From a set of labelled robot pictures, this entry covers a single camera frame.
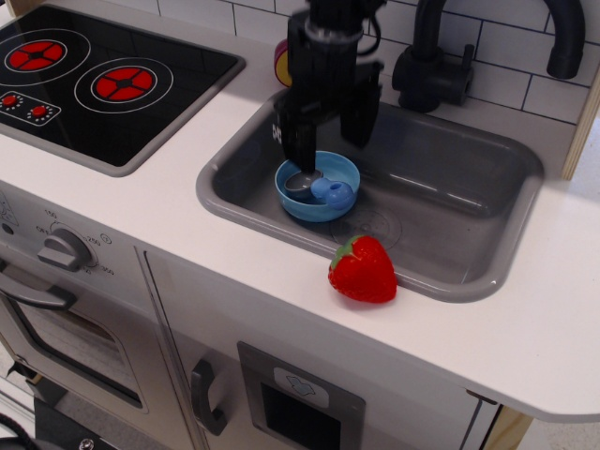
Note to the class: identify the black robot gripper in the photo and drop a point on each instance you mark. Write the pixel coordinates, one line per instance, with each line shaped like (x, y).
(327, 80)

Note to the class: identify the grey spoon with blue handle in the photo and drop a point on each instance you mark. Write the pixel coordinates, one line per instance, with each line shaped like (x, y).
(314, 187)

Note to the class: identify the light blue plastic bowl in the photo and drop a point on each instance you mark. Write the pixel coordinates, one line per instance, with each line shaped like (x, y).
(335, 167)

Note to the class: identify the grey toy sink basin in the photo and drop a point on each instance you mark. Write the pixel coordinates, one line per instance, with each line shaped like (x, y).
(447, 202)

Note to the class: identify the black toy faucet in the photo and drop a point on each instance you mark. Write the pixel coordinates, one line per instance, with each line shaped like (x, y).
(425, 80)

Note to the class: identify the red toy strawberry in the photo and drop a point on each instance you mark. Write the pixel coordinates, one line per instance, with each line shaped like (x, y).
(363, 271)

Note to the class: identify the black toy stovetop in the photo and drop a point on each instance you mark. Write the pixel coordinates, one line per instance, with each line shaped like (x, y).
(99, 93)

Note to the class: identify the grey dispenser panel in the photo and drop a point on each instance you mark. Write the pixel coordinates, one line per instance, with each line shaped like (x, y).
(297, 407)

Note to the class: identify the grey oven dial knob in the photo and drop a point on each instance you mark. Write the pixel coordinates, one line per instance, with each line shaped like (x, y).
(63, 249)

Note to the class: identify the toy oven door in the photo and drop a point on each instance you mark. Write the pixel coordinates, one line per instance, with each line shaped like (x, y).
(104, 352)

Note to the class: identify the grey cabinet door handle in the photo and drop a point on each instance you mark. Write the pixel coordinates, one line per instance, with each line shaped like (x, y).
(211, 419)

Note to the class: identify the grey oven door handle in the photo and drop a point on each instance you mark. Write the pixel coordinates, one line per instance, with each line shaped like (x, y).
(53, 298)

